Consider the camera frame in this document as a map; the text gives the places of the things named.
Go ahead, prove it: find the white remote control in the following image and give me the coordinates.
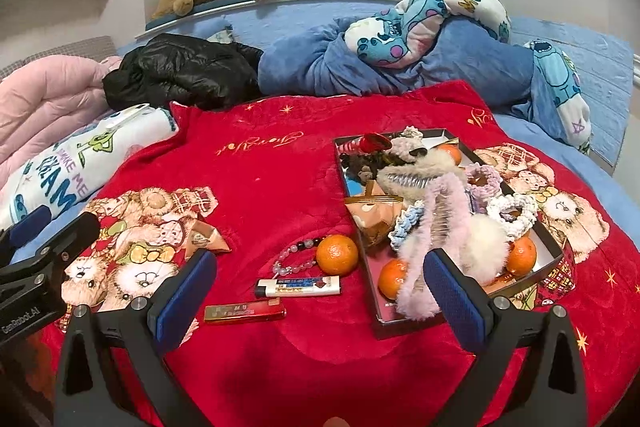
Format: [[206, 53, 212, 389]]
[[112, 103, 151, 128]]

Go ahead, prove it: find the gold triangular packet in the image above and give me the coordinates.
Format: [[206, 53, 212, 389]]
[[345, 194, 403, 248], [185, 214, 232, 258], [364, 179, 401, 200]]

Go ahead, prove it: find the purple scrunchie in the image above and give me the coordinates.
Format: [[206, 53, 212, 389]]
[[465, 164, 503, 202]]

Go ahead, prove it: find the pink crystal bead bracelet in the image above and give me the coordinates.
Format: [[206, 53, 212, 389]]
[[272, 237, 326, 278]]

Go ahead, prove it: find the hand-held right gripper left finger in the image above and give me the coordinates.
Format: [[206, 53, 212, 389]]
[[54, 249, 218, 427]]

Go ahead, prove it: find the black puffer jacket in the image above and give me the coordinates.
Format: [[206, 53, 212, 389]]
[[102, 33, 265, 110]]

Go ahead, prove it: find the blue cartoon quilt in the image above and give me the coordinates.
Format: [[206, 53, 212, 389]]
[[257, 0, 593, 155]]

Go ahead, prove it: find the dark brown scrunchie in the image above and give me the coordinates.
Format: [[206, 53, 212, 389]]
[[349, 154, 386, 182]]

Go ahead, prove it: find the gold rectangular case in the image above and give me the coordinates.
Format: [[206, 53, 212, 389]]
[[490, 272, 531, 293]]

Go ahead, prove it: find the pink fur hair claw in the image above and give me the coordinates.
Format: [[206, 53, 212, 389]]
[[395, 172, 473, 320]]

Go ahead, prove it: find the beige fluffy scrunchie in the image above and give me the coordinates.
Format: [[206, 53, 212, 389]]
[[390, 125, 428, 158]]

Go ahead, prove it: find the white lighter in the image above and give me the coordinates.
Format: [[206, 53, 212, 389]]
[[254, 277, 343, 300]]

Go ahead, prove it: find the pink quilt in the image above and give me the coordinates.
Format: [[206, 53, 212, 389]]
[[0, 54, 126, 180]]

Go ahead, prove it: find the white cartoon blanket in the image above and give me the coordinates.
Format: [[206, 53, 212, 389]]
[[0, 103, 179, 230]]

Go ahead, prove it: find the beige fur hair claw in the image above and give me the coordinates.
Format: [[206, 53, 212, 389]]
[[376, 154, 468, 200]]

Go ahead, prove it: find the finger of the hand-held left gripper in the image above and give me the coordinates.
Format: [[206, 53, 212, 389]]
[[0, 206, 53, 254], [0, 212, 101, 293]]

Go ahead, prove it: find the black rectangular box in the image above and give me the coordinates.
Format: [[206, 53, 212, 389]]
[[332, 127, 566, 340]]

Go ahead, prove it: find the tangerine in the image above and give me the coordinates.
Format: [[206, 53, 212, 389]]
[[505, 236, 537, 278], [316, 234, 360, 275], [435, 144, 463, 168], [377, 258, 413, 301]]

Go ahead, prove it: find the red-capped clear bottle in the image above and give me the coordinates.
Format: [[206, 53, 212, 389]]
[[337, 133, 396, 156]]

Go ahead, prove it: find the red printed blanket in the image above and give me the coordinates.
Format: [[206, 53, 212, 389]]
[[40, 79, 640, 427]]

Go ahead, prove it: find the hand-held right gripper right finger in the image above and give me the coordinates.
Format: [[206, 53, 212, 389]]
[[423, 248, 588, 427]]

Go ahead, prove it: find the grey plaid headboard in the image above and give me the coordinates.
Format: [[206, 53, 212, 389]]
[[0, 36, 118, 78]]

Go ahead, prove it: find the blue white knitted scrunchie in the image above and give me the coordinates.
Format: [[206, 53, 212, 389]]
[[389, 202, 426, 250]]

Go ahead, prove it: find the white fur pompom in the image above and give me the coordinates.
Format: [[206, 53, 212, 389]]
[[450, 214, 511, 285]]

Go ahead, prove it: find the red lighter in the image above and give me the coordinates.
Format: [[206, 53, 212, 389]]
[[204, 298, 287, 323]]

